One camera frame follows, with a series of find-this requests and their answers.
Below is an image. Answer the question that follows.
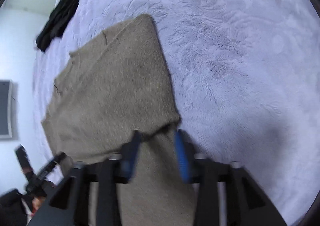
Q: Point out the black jacket on floor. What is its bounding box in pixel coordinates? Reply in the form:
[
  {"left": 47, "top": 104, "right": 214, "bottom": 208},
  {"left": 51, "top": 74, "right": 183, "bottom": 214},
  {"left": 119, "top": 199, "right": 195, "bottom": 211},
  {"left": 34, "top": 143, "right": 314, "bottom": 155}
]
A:
[{"left": 1, "top": 189, "right": 33, "bottom": 225}]

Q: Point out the person's left hand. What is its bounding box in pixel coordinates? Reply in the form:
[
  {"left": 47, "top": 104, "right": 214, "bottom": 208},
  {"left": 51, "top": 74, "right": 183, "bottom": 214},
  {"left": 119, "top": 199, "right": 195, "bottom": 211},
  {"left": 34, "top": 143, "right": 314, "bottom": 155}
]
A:
[{"left": 32, "top": 197, "right": 46, "bottom": 214}]

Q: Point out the wall mounted television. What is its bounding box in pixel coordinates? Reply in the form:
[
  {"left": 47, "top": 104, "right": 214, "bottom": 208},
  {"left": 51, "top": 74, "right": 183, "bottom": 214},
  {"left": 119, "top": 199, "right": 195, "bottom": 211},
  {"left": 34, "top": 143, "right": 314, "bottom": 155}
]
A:
[{"left": 0, "top": 80, "right": 12, "bottom": 139}]

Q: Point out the lavender embossed bedspread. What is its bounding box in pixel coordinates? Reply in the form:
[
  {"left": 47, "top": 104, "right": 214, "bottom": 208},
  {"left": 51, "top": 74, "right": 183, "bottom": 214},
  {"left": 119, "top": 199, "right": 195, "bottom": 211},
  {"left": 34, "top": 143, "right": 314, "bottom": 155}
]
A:
[{"left": 33, "top": 0, "right": 319, "bottom": 225}]

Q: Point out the black garment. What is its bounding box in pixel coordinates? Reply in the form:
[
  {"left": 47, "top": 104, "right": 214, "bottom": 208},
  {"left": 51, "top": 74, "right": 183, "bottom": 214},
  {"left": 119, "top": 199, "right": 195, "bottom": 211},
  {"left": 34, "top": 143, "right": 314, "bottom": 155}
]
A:
[{"left": 36, "top": 0, "right": 80, "bottom": 53}]

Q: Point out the taupe knit sweater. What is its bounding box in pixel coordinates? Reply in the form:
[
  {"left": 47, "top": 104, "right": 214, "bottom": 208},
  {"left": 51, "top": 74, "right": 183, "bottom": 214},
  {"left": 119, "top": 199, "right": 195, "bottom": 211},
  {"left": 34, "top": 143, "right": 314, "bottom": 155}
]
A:
[{"left": 42, "top": 14, "right": 195, "bottom": 225}]

